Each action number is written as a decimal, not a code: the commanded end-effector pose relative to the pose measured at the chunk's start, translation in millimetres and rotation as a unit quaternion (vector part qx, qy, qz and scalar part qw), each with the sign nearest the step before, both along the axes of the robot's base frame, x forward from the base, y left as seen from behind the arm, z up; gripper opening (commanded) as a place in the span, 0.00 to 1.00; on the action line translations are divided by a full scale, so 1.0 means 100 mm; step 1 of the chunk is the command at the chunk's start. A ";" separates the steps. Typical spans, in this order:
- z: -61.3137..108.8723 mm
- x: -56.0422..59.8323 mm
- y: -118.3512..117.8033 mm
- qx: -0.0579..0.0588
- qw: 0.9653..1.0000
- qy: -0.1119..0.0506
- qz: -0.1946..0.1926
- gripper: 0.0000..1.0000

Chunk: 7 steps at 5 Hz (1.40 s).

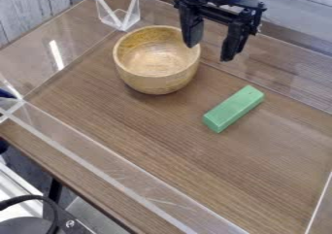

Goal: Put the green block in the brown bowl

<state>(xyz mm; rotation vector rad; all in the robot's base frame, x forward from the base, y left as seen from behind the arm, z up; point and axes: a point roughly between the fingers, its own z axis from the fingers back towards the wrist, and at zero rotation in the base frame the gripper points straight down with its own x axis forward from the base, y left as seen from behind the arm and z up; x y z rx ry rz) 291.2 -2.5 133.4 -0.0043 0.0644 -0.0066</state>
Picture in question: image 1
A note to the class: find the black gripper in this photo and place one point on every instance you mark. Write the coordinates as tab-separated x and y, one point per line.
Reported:
241	14

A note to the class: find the green rectangular block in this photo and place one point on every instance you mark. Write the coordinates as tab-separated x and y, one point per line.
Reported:
227	112

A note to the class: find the clear acrylic corner bracket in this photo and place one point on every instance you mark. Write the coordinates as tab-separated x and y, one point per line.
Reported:
121	19

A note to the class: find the black metal base plate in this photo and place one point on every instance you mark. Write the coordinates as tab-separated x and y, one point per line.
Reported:
69	223

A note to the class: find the black table leg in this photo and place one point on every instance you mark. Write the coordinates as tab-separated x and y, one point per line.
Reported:
55	191

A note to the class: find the clear acrylic tray wall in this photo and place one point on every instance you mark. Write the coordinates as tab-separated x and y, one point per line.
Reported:
121	188

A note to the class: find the light wooden bowl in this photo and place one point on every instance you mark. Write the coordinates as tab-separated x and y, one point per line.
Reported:
154	61

